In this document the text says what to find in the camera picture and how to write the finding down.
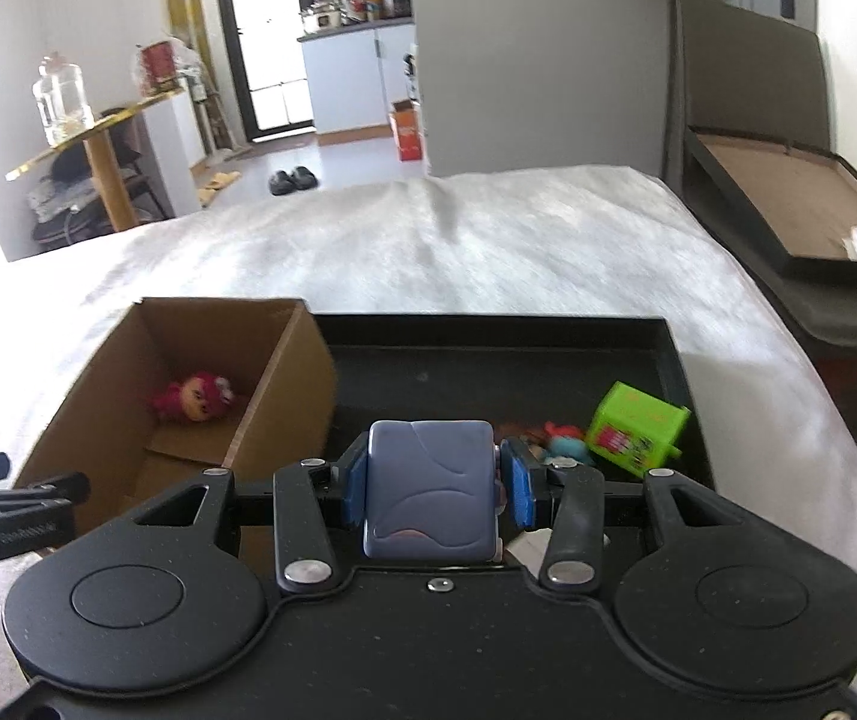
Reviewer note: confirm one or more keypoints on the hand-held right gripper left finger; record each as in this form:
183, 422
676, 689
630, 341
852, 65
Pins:
353, 484

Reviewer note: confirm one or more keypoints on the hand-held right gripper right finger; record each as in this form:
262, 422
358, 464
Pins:
520, 484

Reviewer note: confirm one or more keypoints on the lavender blue cube toy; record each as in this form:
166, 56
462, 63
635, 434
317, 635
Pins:
428, 487

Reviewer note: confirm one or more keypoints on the black plastic tray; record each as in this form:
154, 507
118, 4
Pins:
473, 382

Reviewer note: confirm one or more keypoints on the brown cardboard box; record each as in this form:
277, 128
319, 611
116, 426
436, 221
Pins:
286, 390

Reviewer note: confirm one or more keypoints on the green cube toy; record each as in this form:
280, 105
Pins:
634, 427

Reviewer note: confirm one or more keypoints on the small blue figure toy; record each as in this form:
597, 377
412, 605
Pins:
567, 446

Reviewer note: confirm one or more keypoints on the red plush toy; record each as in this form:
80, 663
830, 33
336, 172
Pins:
192, 396

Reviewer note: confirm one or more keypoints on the white bed blanket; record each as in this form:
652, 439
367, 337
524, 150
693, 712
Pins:
473, 240

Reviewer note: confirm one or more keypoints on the black chair with clutter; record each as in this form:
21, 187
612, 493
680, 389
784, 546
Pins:
61, 191

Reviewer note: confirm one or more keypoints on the pair of yellow slippers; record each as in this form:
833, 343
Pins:
218, 187

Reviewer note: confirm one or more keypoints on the round gold-edged table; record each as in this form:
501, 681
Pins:
102, 165

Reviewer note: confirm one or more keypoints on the orange carton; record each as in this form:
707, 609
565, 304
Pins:
407, 133

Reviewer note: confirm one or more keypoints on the white side cabinet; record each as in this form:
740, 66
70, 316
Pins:
173, 150

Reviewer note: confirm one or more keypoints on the clear glass jar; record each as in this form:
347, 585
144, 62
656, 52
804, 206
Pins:
62, 101

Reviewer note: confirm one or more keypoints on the white kitchen cabinet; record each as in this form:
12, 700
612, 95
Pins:
346, 79

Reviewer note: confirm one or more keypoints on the red box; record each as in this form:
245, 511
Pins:
158, 66

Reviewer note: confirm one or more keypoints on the brown open storage bench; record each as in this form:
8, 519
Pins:
750, 90

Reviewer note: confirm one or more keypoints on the black-framed glass door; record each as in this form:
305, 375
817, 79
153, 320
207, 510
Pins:
237, 37

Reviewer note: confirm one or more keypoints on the gold curtain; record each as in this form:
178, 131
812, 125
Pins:
184, 7

